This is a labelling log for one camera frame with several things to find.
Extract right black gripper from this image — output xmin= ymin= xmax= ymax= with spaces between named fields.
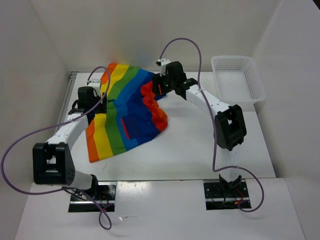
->
xmin=151 ymin=70 xmax=176 ymax=96

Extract rainbow striped shorts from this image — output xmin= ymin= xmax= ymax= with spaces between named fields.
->
xmin=85 ymin=63 xmax=168 ymax=163

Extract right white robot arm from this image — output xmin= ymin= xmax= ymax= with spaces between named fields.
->
xmin=152 ymin=58 xmax=247 ymax=197

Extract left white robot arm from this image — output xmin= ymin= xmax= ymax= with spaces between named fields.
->
xmin=32 ymin=84 xmax=107 ymax=200

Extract white plastic basket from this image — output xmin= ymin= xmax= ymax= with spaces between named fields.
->
xmin=211 ymin=55 xmax=267 ymax=107

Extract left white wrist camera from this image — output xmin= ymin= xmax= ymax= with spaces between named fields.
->
xmin=86 ymin=79 xmax=101 ymax=93

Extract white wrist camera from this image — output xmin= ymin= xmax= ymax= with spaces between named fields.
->
xmin=86 ymin=79 xmax=101 ymax=93
xmin=156 ymin=58 xmax=171 ymax=77

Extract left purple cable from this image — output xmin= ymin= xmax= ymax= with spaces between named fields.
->
xmin=1 ymin=65 xmax=112 ymax=230

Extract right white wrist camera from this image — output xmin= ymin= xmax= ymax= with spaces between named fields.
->
xmin=156 ymin=58 xmax=171 ymax=77

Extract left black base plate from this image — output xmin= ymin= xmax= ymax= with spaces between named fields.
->
xmin=67 ymin=181 xmax=117 ymax=213

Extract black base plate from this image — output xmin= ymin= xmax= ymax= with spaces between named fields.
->
xmin=67 ymin=181 xmax=117 ymax=213
xmin=203 ymin=180 xmax=251 ymax=211

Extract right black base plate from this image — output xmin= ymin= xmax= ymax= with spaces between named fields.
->
xmin=203 ymin=180 xmax=251 ymax=211

